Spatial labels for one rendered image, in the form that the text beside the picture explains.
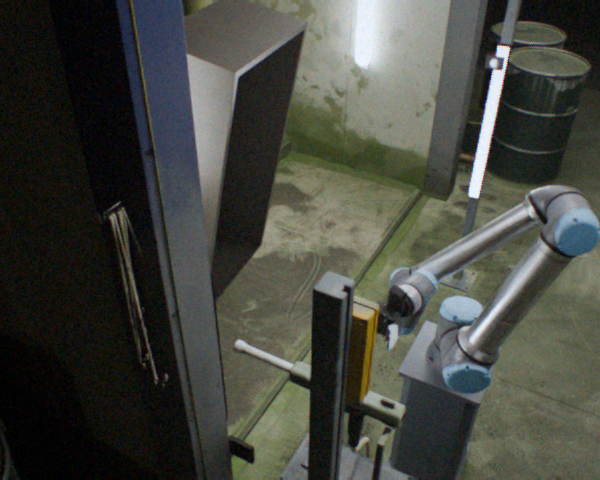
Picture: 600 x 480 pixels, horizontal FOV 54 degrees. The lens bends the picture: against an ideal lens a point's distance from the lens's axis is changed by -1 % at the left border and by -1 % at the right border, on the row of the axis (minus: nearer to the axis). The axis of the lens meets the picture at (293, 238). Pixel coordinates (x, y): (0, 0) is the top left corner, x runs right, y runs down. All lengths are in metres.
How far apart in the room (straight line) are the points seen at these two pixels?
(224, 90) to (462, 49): 2.23
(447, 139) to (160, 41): 3.14
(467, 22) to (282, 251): 1.79
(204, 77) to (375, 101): 2.39
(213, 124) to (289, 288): 1.60
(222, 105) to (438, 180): 2.57
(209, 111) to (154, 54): 0.85
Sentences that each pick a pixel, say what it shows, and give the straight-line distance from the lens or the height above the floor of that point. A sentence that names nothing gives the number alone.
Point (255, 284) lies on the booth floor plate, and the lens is 3.50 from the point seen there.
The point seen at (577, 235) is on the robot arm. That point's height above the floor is 1.41.
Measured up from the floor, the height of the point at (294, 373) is 1.14.
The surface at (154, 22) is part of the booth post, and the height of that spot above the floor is 1.99.
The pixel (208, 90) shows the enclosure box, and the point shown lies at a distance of 2.04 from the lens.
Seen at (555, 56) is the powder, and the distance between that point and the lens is 4.83.
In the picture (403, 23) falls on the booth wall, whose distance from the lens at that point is 4.03.
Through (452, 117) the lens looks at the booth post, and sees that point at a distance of 4.12.
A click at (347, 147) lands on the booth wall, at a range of 4.51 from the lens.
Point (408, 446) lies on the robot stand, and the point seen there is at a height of 0.22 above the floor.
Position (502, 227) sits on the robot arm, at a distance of 1.88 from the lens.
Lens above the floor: 2.33
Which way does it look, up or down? 37 degrees down
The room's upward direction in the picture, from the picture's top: straight up
